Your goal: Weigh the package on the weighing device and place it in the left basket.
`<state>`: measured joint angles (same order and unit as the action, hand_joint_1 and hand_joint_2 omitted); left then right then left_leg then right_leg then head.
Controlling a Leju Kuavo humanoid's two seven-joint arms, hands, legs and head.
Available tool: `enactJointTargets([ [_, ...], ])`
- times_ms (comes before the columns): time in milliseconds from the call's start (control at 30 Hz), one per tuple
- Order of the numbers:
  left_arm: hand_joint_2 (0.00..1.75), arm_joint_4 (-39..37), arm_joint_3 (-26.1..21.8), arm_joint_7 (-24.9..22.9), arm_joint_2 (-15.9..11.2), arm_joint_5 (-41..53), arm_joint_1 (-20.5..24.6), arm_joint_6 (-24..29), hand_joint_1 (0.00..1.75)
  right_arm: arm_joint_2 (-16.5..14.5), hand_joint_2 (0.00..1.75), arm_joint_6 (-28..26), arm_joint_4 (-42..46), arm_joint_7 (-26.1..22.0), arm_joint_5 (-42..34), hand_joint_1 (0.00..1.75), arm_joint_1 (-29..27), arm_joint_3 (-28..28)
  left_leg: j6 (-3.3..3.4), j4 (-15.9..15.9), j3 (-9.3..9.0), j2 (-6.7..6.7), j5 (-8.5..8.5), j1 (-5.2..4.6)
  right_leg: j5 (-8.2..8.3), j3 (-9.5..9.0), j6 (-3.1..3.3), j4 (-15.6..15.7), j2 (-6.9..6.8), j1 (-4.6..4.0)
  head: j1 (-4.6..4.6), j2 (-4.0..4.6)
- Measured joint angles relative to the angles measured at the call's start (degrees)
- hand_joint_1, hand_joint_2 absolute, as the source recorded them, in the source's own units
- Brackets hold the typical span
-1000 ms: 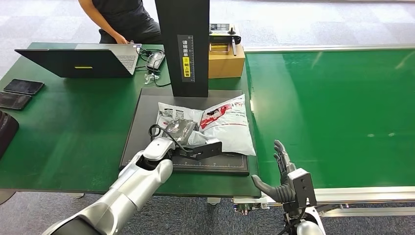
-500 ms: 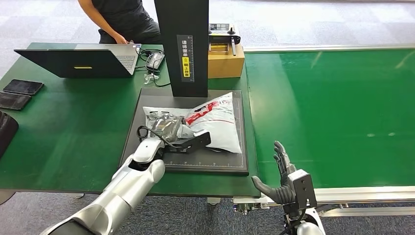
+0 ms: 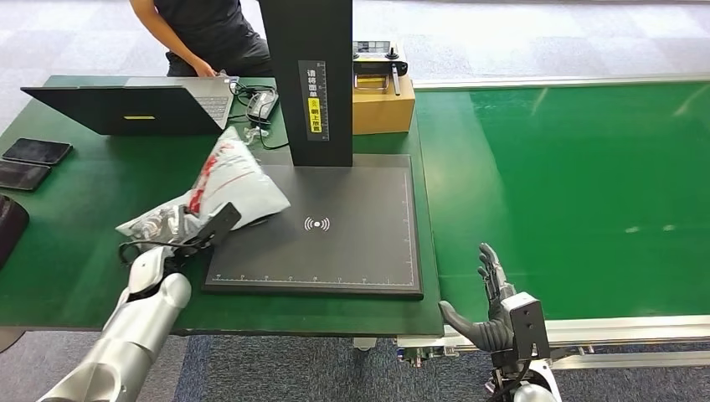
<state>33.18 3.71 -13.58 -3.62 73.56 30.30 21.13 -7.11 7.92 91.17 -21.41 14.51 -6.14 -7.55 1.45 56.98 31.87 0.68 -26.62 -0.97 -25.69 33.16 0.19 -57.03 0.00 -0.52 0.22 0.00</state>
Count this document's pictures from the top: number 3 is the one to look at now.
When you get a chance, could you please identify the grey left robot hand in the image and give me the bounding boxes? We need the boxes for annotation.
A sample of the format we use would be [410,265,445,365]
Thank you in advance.
[141,204,196,246]

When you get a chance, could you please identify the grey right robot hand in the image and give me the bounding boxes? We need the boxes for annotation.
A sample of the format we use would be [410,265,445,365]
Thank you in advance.
[438,243,517,353]

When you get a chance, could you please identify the white package with red print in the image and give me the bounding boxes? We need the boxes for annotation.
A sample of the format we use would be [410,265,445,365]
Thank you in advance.
[115,126,291,245]

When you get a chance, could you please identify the black weighing device with column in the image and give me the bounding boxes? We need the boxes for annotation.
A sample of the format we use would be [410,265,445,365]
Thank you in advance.
[201,0,424,302]

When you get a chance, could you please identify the dark brown basket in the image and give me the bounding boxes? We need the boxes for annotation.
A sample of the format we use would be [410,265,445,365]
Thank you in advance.
[0,193,30,271]

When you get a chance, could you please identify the person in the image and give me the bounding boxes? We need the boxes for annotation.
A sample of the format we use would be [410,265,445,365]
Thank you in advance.
[130,0,274,78]

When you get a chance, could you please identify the grey power adapter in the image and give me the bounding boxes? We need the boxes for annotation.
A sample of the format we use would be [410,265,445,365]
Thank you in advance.
[245,90,280,122]

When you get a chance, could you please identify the black open laptop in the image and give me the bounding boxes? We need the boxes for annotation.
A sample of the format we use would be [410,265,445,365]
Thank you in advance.
[20,76,239,137]

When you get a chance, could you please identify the black smartphone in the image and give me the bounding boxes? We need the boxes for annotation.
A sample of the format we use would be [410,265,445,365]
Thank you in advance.
[1,137,74,167]
[0,159,52,193]

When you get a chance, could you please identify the black remote controller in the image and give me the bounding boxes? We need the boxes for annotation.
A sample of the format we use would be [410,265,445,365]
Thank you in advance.
[352,39,409,97]

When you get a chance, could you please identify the brown cardboard box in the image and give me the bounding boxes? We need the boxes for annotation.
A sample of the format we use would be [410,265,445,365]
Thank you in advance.
[352,75,416,136]

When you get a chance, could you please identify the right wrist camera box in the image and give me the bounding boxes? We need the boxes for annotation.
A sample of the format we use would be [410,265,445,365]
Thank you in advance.
[502,292,551,362]

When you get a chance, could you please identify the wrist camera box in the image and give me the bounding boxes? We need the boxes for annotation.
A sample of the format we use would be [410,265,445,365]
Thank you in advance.
[502,292,551,362]
[191,202,243,248]

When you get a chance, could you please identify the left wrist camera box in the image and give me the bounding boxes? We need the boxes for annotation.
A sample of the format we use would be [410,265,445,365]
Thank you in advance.
[191,202,243,248]

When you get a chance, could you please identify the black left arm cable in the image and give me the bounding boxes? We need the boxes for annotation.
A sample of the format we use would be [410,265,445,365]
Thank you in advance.
[117,238,201,266]

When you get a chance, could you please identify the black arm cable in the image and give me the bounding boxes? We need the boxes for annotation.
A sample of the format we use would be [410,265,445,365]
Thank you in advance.
[117,238,201,266]
[485,360,533,402]

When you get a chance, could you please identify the black power cable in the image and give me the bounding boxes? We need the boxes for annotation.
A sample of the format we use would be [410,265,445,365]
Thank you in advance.
[228,81,290,151]

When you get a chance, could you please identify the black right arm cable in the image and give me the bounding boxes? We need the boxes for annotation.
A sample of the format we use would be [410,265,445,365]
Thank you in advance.
[485,360,533,402]

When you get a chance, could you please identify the green conveyor with aluminium frame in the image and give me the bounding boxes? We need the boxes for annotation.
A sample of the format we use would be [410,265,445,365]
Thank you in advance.
[396,75,710,372]

